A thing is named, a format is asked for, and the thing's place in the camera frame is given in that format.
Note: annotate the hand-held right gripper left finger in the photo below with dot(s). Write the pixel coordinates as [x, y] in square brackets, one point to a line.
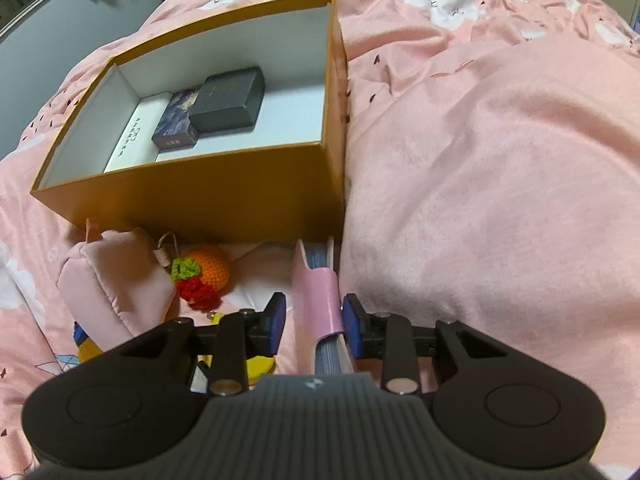
[278, 325]

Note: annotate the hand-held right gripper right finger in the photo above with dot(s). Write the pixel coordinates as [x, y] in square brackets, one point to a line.
[351, 327]

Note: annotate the pink notebook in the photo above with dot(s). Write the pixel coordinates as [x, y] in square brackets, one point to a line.
[315, 305]

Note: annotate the orange cardboard box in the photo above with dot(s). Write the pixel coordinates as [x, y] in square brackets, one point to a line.
[200, 200]

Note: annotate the pink fabric pouch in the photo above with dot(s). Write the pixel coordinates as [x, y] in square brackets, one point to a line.
[117, 280]

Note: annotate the pink printed blanket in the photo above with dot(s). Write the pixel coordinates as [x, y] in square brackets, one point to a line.
[475, 185]

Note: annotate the yellow and blue toy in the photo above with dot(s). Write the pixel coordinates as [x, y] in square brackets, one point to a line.
[87, 342]

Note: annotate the dark blue printed box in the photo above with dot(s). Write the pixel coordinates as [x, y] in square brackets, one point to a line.
[175, 122]

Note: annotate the black box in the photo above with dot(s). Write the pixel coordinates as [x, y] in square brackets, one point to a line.
[227, 97]

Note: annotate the white box with glasses print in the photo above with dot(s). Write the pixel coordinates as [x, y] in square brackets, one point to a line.
[135, 135]

